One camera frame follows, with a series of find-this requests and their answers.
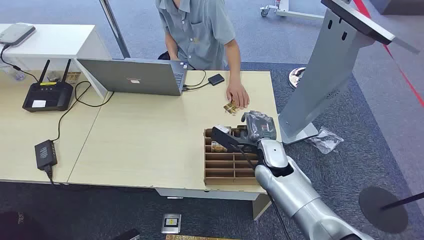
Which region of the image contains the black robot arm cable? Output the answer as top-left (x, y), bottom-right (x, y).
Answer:
top-left (231, 144), bottom-right (292, 240)

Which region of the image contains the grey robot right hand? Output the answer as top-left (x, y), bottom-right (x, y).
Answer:
top-left (241, 110), bottom-right (278, 143)

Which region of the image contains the small patterned packet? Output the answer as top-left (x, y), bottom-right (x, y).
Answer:
top-left (65, 71), bottom-right (82, 85)

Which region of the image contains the black power cable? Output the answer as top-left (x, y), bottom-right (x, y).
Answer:
top-left (50, 80), bottom-right (116, 144)

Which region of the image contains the black reader cable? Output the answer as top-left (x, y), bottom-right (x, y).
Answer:
top-left (181, 69), bottom-right (212, 92)

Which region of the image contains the cardboard divider tray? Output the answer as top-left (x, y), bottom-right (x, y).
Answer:
top-left (202, 124), bottom-right (267, 187)

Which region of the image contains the metal floor socket box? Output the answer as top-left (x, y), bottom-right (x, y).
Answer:
top-left (160, 213), bottom-right (183, 235)

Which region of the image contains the white cabinet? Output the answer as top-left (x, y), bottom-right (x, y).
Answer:
top-left (0, 23), bottom-right (113, 101)

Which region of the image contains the crumpled clear plastic wrap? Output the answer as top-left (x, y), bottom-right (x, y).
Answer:
top-left (0, 63), bottom-right (27, 83)

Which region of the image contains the white wheeled cart frame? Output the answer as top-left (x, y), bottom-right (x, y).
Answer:
top-left (259, 0), bottom-right (326, 21)

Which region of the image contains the chrome round base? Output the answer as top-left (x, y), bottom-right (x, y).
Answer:
top-left (288, 66), bottom-right (308, 90)

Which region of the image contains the black barrier pole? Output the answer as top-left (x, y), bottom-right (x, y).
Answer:
top-left (380, 191), bottom-right (424, 211)

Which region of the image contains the clear plastic bag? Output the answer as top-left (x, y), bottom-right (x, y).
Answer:
top-left (306, 126), bottom-right (345, 156)

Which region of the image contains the slanted metal pole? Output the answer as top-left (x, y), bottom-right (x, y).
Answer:
top-left (98, 0), bottom-right (131, 60)

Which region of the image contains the silver kiosk stand with screen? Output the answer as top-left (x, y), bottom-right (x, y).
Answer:
top-left (277, 0), bottom-right (422, 146)

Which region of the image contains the black round barrier base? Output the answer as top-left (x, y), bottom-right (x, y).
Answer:
top-left (358, 185), bottom-right (410, 235)

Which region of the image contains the red barrier belt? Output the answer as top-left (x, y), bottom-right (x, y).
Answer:
top-left (352, 0), bottom-right (424, 109)

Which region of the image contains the grey laptop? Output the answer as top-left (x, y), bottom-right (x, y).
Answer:
top-left (76, 57), bottom-right (189, 97)

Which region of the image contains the gold patterned mat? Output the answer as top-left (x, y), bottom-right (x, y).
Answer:
top-left (165, 234), bottom-right (241, 240)

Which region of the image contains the person's left hand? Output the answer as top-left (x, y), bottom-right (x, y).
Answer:
top-left (225, 80), bottom-right (251, 111)

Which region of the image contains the black router with antennas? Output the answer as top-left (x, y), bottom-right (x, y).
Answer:
top-left (21, 58), bottom-right (75, 113)

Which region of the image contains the person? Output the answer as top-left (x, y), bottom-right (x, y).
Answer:
top-left (154, 0), bottom-right (251, 111)

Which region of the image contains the black device cable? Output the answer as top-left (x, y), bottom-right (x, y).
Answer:
top-left (0, 44), bottom-right (40, 83)

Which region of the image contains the grey flat device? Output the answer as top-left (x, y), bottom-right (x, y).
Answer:
top-left (0, 22), bottom-right (37, 47)

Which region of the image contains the black power adapter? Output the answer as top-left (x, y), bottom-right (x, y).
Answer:
top-left (34, 139), bottom-right (59, 172)

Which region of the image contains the gold patterned card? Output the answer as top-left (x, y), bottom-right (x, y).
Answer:
top-left (210, 141), bottom-right (228, 154)
top-left (223, 100), bottom-right (240, 116)

